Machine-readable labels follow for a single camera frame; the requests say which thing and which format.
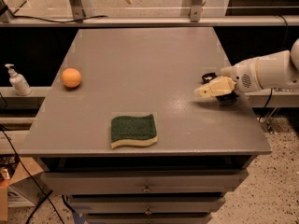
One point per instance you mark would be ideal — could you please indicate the orange fruit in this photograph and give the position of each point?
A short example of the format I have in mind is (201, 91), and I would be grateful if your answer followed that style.
(71, 77)

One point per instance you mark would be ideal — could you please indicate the drawer silver knob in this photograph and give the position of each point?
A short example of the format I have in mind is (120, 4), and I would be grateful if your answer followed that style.
(146, 189)
(148, 212)

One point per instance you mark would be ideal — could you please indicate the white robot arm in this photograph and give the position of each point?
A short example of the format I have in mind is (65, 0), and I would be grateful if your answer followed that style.
(279, 70)

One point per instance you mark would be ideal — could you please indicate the black rxbar chocolate wrapper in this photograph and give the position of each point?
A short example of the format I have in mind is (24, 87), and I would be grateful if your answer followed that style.
(223, 98)

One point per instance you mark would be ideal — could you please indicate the left metal bracket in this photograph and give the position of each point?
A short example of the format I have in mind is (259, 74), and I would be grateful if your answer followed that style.
(77, 10)

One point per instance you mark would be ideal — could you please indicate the metal bracket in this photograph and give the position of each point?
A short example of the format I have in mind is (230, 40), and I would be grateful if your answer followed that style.
(196, 10)
(77, 10)

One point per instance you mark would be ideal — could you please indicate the top drawer silver knob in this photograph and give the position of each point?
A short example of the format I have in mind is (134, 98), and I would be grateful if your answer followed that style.
(146, 189)

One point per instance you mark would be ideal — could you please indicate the right metal bracket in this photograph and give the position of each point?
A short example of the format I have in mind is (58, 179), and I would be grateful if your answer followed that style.
(196, 10)

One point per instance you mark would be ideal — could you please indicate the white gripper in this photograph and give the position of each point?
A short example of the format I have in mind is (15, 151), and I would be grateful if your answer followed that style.
(242, 75)

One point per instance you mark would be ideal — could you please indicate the cardboard box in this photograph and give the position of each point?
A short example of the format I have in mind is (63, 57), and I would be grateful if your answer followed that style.
(23, 189)

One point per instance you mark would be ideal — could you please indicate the green yellow sponge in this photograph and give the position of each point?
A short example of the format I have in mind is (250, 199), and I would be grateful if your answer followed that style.
(133, 131)

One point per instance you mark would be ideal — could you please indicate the white pump soap bottle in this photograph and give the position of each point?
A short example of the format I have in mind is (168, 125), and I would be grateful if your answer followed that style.
(18, 81)

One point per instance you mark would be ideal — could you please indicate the grey drawer cabinet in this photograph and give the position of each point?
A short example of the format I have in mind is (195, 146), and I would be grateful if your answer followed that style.
(204, 146)

